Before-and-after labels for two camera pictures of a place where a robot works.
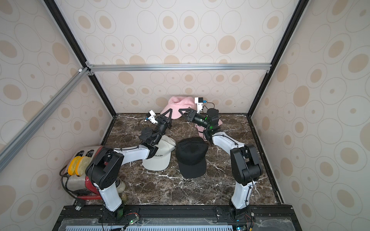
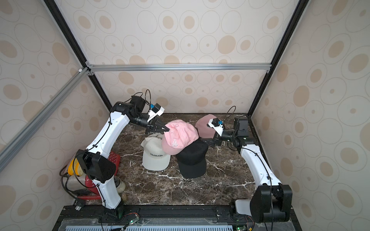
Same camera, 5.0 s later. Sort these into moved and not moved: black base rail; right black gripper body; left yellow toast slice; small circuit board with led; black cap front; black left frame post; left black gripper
Moved: left black gripper; right black gripper body
Not moved: black cap front; black base rail; small circuit board with led; left yellow toast slice; black left frame post
